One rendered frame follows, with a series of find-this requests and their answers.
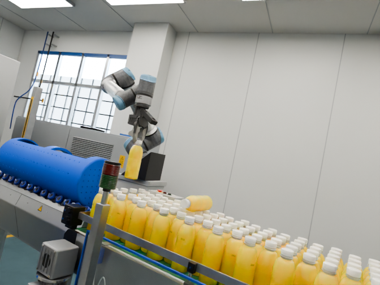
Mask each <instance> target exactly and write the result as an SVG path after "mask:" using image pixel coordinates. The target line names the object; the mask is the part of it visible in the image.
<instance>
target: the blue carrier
mask: <svg viewBox="0 0 380 285"><path fill-rule="evenodd" d="M56 150H60V151H62V152H59V151H56ZM105 160H108V159H104V158H100V157H89V158H87V159H85V158H81V157H77V156H73V155H72V153H71V152H70V151H69V150H67V149H65V148H60V147H57V146H47V147H45V148H43V147H41V146H39V145H38V144H37V143H35V142H34V141H32V140H29V139H25V138H14V139H11V140H9V141H7V142H5V143H4V144H3V145H2V146H1V147H0V170H1V171H2V172H4V174H9V176H10V177H12V176H14V177H15V178H16V179H21V181H22V182H24V181H26V182H27V183H28V184H33V185H34V186H35V187H41V189H42V190H44V189H47V190H48V191H49V193H53V192H54V193H55V194H56V196H63V197H64V199H66V200H67V199H71V200H72V202H74V203H77V202H79V203H80V204H81V205H82V206H88V207H90V209H91V208H92V203H93V199H94V197H95V196H96V194H98V193H99V192H98V191H99V186H98V185H99V183H100V177H101V174H102V168H103V163H105V162H104V161H105ZM108 161H109V160H108Z"/></svg>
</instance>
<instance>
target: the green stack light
mask: <svg viewBox="0 0 380 285"><path fill-rule="evenodd" d="M118 178H119V177H118V176H110V175H105V174H101V177H100V183H99V185H98V186H99V187H100V188H104V189H112V190H115V189H116V186H117V182H118Z"/></svg>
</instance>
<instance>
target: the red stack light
mask: <svg viewBox="0 0 380 285"><path fill-rule="evenodd" d="M120 168H121V166H116V165H111V164H107V163H103V168H102V174H105V175H110V176H119V172H120Z"/></svg>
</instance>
